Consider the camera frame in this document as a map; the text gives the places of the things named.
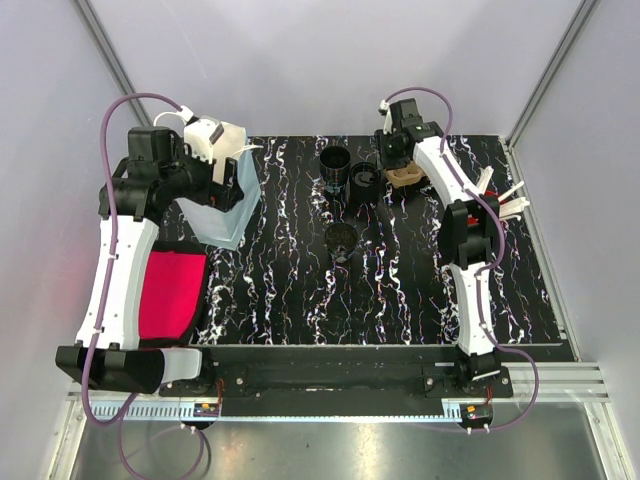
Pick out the light blue paper bag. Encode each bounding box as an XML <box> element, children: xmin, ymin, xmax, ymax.
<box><xmin>177</xmin><ymin>117</ymin><xmax>261</xmax><ymax>250</ymax></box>

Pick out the black coffee cup with lid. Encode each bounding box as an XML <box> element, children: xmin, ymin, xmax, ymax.
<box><xmin>349</xmin><ymin>162</ymin><xmax>381</xmax><ymax>205</ymax></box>

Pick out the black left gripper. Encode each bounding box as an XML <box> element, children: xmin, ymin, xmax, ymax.
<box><xmin>161</xmin><ymin>138</ymin><xmax>243</xmax><ymax>211</ymax></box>

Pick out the white wrapped straw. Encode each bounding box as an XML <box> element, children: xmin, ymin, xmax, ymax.
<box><xmin>499</xmin><ymin>197</ymin><xmax>530</xmax><ymax>221</ymax></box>
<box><xmin>498</xmin><ymin>181</ymin><xmax>525</xmax><ymax>203</ymax></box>
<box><xmin>476</xmin><ymin>166</ymin><xmax>494</xmax><ymax>194</ymax></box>

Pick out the pink cloth on black pad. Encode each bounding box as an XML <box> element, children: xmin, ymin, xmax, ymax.
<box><xmin>138</xmin><ymin>240</ymin><xmax>209</xmax><ymax>348</ymax></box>

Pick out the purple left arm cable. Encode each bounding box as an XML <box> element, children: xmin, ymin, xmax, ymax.
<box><xmin>80</xmin><ymin>92</ymin><xmax>214</xmax><ymax>480</ymax></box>

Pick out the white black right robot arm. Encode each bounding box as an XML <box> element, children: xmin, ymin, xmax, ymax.
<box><xmin>376</xmin><ymin>99</ymin><xmax>504</xmax><ymax>397</ymax></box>

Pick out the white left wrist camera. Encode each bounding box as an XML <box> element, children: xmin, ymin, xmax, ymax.
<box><xmin>183</xmin><ymin>116</ymin><xmax>224</xmax><ymax>163</ymax></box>

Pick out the red plastic cup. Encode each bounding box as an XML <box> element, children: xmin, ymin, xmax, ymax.
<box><xmin>467</xmin><ymin>190</ymin><xmax>499</xmax><ymax>225</ymax></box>

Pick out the aluminium frame post left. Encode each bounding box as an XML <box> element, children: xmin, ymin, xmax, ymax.
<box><xmin>71</xmin><ymin>0</ymin><xmax>136</xmax><ymax>95</ymax></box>

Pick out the aluminium frame post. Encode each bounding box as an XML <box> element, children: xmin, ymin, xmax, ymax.
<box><xmin>71</xmin><ymin>0</ymin><xmax>136</xmax><ymax>95</ymax></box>
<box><xmin>505</xmin><ymin>0</ymin><xmax>600</xmax><ymax>148</ymax></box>

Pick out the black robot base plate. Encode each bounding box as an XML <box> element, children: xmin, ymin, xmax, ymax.
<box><xmin>160</xmin><ymin>345</ymin><xmax>513</xmax><ymax>421</ymax></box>

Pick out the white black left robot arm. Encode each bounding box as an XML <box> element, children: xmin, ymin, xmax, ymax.
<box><xmin>55</xmin><ymin>118</ymin><xmax>258</xmax><ymax>396</ymax></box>

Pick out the aluminium frame post right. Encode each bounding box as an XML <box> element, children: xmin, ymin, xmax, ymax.
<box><xmin>505</xmin><ymin>0</ymin><xmax>600</xmax><ymax>148</ymax></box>

